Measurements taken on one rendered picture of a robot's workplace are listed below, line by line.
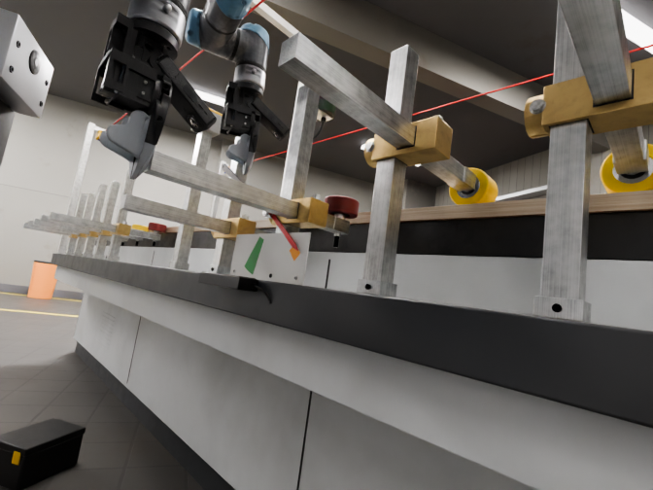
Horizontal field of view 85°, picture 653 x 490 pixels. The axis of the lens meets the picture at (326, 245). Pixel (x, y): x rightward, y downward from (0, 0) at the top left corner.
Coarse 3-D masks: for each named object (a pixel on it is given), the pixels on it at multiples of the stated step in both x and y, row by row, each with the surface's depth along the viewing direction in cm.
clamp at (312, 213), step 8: (296, 200) 71; (304, 200) 69; (312, 200) 68; (320, 200) 70; (304, 208) 69; (312, 208) 68; (320, 208) 70; (280, 216) 74; (304, 216) 68; (312, 216) 68; (320, 216) 70; (272, 224) 77; (288, 224) 73; (296, 224) 71; (304, 224) 70; (312, 224) 69; (320, 224) 70
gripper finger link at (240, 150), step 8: (240, 136) 84; (248, 136) 84; (232, 144) 83; (240, 144) 83; (248, 144) 84; (232, 152) 83; (240, 152) 83; (248, 152) 84; (248, 160) 84; (248, 168) 85
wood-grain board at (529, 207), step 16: (624, 192) 52; (640, 192) 51; (416, 208) 77; (432, 208) 74; (448, 208) 71; (464, 208) 69; (480, 208) 67; (496, 208) 65; (512, 208) 63; (528, 208) 61; (544, 208) 59; (592, 208) 55; (608, 208) 53; (624, 208) 52; (640, 208) 50; (352, 224) 89
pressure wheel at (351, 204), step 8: (328, 200) 79; (336, 200) 77; (344, 200) 77; (352, 200) 78; (328, 208) 78; (336, 208) 77; (344, 208) 77; (352, 208) 78; (336, 216) 80; (344, 216) 80; (352, 216) 80; (336, 240) 80
